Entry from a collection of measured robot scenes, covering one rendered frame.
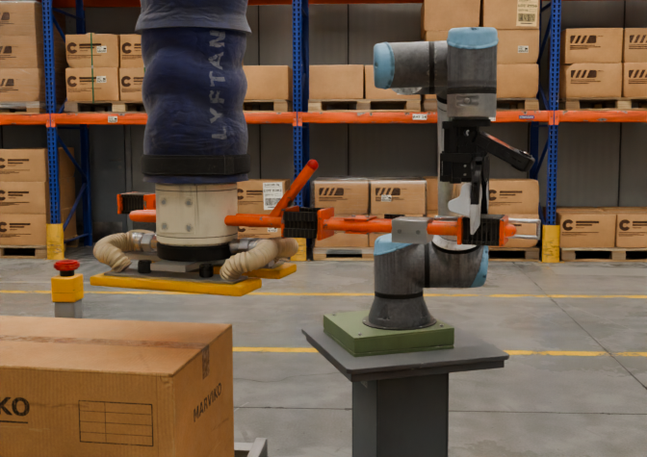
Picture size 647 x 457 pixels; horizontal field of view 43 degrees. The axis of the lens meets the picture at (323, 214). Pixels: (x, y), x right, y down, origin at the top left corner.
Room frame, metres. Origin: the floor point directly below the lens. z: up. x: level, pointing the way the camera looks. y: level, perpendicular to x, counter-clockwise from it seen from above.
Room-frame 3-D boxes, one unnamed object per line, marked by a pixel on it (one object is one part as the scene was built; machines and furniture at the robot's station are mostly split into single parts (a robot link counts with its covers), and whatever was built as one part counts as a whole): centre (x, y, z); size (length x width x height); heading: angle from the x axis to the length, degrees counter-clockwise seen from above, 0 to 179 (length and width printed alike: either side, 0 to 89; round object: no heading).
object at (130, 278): (1.61, 0.30, 1.11); 0.34 x 0.10 x 0.05; 70
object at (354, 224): (1.75, 0.04, 1.22); 0.93 x 0.30 x 0.04; 70
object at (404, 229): (1.55, -0.17, 1.21); 0.07 x 0.07 x 0.04; 70
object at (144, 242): (1.70, 0.27, 1.15); 0.34 x 0.25 x 0.06; 70
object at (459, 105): (1.51, -0.27, 1.44); 0.10 x 0.09 x 0.05; 159
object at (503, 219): (1.50, -0.30, 1.21); 0.08 x 0.07 x 0.05; 70
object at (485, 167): (1.52, -0.27, 1.36); 0.09 x 0.08 x 0.12; 69
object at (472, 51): (1.52, -0.28, 1.53); 0.10 x 0.09 x 0.12; 173
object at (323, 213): (1.62, 0.03, 1.22); 0.10 x 0.08 x 0.06; 160
